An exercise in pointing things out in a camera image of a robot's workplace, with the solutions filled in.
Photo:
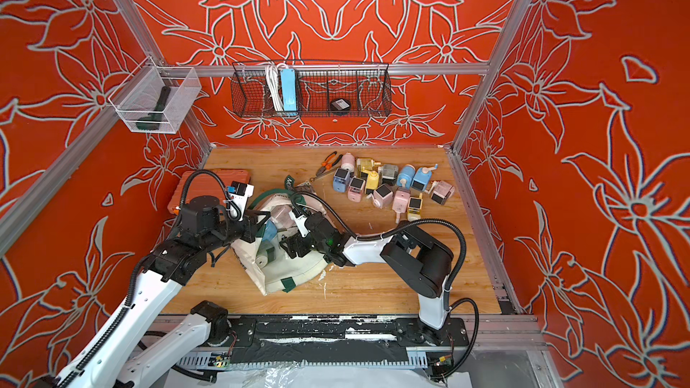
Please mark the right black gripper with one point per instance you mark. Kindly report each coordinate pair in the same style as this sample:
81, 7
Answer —
300, 240

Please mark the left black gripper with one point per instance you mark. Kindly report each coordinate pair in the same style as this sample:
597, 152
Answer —
251, 224

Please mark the cream tote bag green handles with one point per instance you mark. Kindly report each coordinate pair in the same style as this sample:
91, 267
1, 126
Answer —
265, 263

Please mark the blue grey square sharpener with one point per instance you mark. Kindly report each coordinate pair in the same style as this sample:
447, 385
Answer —
342, 179

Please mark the yellow tall pencil sharpener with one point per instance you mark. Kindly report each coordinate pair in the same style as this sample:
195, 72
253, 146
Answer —
372, 182

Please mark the pink cube sharpener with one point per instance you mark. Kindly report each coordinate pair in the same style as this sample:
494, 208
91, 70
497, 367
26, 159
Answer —
382, 196

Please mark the grey clear pencil sharpener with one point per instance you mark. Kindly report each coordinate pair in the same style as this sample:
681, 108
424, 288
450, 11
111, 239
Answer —
388, 174

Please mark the yellow black square sharpener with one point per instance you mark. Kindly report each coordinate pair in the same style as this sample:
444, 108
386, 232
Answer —
414, 209

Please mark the blue crank pencil sharpener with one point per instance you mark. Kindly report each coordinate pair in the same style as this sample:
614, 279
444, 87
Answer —
422, 178

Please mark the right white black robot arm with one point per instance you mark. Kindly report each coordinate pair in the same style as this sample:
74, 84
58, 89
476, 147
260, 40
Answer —
420, 260

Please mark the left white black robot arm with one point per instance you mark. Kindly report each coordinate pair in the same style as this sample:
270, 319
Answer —
202, 231

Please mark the orange plastic tool case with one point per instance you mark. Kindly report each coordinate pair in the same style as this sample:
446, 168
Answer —
205, 185

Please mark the light blue box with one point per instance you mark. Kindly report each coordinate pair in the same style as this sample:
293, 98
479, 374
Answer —
288, 86

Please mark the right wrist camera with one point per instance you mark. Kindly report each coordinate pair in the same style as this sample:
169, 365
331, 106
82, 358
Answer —
299, 220

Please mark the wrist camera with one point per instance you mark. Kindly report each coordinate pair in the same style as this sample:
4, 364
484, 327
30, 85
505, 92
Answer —
237, 195
299, 220

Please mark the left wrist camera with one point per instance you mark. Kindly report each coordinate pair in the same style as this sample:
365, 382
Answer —
237, 195

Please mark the orange handled pliers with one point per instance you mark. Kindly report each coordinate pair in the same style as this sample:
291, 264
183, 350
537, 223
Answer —
327, 164

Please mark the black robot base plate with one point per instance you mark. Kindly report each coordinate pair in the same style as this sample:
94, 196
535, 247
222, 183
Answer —
370, 341

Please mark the black wire wall basket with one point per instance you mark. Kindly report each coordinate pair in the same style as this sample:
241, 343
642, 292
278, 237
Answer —
256, 88

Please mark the clear acrylic wall bin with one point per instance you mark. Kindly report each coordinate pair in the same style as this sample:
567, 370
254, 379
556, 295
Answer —
137, 94

